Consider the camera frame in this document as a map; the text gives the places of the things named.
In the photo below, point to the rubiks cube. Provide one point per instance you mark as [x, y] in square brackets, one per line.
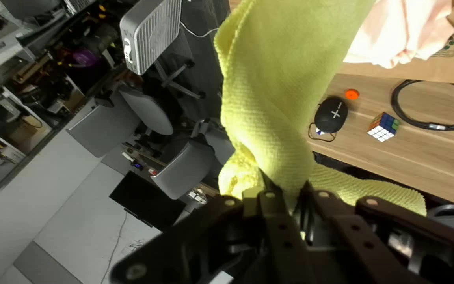
[383, 128]

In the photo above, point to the peach shirt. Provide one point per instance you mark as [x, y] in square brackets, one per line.
[395, 31]

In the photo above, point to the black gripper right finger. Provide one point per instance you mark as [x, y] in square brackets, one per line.
[376, 241]

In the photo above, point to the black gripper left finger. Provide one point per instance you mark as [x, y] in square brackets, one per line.
[252, 236]

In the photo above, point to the white space heater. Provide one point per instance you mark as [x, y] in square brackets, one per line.
[146, 30]

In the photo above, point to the orange small toy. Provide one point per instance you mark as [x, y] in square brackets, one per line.
[351, 93]

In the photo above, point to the yellow shirt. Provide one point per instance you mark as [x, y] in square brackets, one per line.
[277, 58]

